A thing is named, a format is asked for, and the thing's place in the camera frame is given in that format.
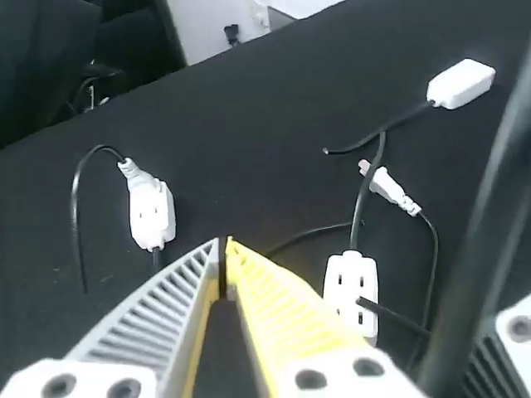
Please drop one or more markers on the black chair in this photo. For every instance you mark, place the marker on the black chair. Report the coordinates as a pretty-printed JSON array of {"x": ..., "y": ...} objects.
[{"x": 62, "y": 54}]

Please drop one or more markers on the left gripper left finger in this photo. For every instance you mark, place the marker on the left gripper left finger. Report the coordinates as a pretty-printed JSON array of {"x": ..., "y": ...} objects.
[{"x": 137, "y": 327}]

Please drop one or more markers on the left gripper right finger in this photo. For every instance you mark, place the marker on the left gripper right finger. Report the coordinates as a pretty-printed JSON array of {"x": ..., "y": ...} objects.
[{"x": 282, "y": 307}]

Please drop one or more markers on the white single outlet socket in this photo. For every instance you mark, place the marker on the white single outlet socket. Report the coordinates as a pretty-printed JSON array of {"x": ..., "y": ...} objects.
[
  {"x": 460, "y": 85},
  {"x": 151, "y": 211}
]

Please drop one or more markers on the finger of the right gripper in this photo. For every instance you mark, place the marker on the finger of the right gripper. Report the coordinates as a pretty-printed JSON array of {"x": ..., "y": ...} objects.
[{"x": 514, "y": 331}]

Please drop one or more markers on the white three-outlet socket block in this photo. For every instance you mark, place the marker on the white three-outlet socket block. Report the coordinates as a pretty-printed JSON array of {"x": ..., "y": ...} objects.
[{"x": 350, "y": 286}]

